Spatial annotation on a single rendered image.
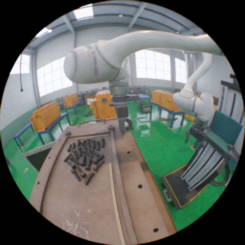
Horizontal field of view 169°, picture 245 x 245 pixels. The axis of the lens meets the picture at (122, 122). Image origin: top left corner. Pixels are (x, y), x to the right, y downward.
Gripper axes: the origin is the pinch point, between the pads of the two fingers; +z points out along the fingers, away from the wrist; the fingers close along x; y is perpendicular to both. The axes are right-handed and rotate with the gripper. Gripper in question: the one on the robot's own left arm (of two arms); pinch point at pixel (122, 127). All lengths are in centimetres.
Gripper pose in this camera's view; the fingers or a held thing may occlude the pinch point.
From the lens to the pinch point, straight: 44.7
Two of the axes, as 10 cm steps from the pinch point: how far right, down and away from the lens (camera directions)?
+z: 0.6, 8.9, 4.6
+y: -9.8, 1.4, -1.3
